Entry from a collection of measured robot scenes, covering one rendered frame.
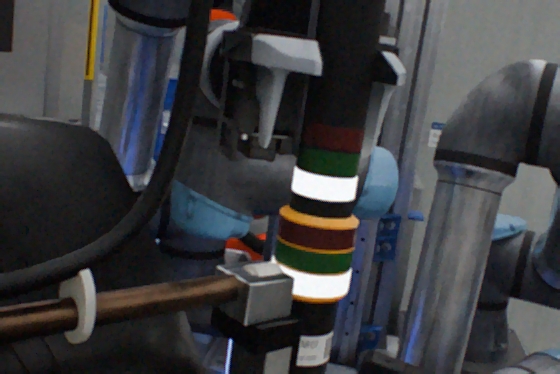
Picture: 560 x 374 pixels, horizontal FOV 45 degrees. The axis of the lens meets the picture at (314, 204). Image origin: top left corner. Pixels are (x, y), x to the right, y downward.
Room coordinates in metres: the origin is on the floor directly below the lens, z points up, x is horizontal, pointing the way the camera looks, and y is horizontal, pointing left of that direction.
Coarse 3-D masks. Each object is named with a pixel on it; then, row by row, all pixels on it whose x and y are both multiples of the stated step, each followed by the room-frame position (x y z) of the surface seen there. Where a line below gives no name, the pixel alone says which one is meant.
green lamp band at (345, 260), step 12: (276, 240) 0.35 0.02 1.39; (276, 252) 0.35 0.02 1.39; (288, 252) 0.34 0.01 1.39; (300, 252) 0.34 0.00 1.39; (312, 252) 0.34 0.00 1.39; (348, 252) 0.35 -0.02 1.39; (288, 264) 0.34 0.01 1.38; (300, 264) 0.34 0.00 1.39; (312, 264) 0.34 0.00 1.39; (324, 264) 0.34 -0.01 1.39; (336, 264) 0.34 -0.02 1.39; (348, 264) 0.35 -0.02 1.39
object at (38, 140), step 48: (0, 144) 0.38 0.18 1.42; (48, 144) 0.40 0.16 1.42; (96, 144) 0.44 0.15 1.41; (0, 192) 0.35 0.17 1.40; (48, 192) 0.37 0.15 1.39; (96, 192) 0.40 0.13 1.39; (0, 240) 0.33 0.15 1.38; (48, 240) 0.35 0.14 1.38; (96, 240) 0.37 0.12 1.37; (144, 240) 0.39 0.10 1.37; (48, 288) 0.32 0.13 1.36; (96, 288) 0.34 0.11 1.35; (48, 336) 0.31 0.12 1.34; (96, 336) 0.32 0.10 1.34; (144, 336) 0.34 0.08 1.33; (192, 336) 0.36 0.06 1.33
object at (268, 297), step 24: (240, 264) 0.34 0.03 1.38; (240, 288) 0.32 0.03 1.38; (264, 288) 0.32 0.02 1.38; (288, 288) 0.33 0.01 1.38; (216, 312) 0.33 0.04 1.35; (240, 312) 0.31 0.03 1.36; (264, 312) 0.32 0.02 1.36; (288, 312) 0.33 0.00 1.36; (240, 336) 0.32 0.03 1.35; (264, 336) 0.31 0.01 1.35; (288, 336) 0.32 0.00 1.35; (240, 360) 0.34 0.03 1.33; (264, 360) 0.32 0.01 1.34; (288, 360) 0.33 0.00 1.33
